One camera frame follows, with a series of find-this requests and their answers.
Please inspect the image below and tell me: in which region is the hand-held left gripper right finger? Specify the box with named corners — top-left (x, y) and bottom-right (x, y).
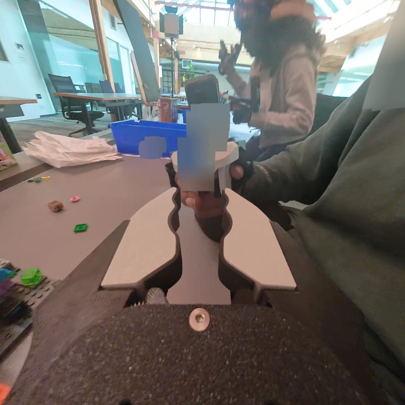
top-left (219, 188), bottom-right (297, 290)

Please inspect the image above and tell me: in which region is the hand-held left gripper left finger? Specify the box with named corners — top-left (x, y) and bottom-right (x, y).
top-left (100, 187), bottom-right (183, 289)

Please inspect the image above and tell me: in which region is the toy brick model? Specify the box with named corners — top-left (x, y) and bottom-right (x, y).
top-left (0, 259), bottom-right (61, 394)

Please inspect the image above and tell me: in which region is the grey desk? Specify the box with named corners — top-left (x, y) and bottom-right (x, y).
top-left (0, 153), bottom-right (304, 390)

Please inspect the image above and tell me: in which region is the person's right hand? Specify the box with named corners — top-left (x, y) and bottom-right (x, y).
top-left (180, 165), bottom-right (245, 221)

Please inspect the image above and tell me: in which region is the black chair armrest pad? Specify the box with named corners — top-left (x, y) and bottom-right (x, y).
top-left (194, 202), bottom-right (298, 243)

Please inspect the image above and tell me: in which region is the orange printed carton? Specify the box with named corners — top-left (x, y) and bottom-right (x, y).
top-left (158, 97), bottom-right (178, 122)

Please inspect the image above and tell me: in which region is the wooden easel board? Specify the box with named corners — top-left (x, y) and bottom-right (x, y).
top-left (114, 0), bottom-right (162, 122)

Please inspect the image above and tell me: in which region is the studio light on stand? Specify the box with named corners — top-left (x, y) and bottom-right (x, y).
top-left (159, 13), bottom-right (185, 95)

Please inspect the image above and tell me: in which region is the blue plastic bin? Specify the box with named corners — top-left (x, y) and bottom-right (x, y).
top-left (109, 120), bottom-right (187, 156)

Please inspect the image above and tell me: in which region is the grey wood-edged table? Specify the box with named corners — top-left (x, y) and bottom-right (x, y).
top-left (0, 96), bottom-right (38, 154)
top-left (53, 93), bottom-right (143, 122)

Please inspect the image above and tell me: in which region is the white paper bag pile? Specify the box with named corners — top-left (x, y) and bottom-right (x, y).
top-left (22, 131), bottom-right (123, 168)

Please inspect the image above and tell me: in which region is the black chair backrest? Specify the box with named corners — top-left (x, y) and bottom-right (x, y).
top-left (313, 93), bottom-right (348, 133)

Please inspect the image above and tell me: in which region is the green toy set box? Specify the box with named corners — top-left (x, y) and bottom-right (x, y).
top-left (0, 133), bottom-right (18, 171)

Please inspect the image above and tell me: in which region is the black desk cable cover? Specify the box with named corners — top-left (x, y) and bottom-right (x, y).
top-left (0, 163), bottom-right (54, 192)

